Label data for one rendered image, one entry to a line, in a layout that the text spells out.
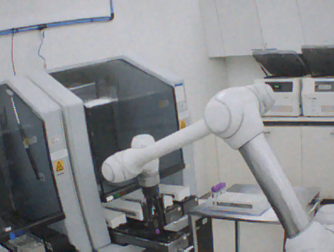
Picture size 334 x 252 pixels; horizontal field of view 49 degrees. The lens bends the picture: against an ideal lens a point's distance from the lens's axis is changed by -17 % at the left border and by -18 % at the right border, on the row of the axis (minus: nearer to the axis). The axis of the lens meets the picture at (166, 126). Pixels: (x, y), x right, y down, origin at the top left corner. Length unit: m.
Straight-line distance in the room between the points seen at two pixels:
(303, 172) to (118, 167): 2.62
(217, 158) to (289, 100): 1.09
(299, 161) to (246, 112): 2.72
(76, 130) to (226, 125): 0.79
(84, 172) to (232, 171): 2.67
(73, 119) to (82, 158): 0.17
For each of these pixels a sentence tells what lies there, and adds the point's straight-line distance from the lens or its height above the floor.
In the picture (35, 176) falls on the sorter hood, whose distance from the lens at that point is 1.69.
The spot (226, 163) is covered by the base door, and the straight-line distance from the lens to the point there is 4.37.
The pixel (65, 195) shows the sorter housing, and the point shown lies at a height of 1.06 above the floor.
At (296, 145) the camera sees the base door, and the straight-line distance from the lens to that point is 3.93.
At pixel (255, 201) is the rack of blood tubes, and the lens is 1.94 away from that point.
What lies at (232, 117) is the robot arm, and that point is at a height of 1.38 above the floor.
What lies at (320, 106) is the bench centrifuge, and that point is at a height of 1.00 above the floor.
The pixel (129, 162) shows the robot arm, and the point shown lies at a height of 1.20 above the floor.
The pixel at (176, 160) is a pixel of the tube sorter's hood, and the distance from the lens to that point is 2.30.
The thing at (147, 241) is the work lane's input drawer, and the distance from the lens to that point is 1.85.
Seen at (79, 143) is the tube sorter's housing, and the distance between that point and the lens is 1.84.
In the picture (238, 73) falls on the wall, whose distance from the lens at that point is 4.81.
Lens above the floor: 1.58
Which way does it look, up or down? 9 degrees down
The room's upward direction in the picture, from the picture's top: 8 degrees counter-clockwise
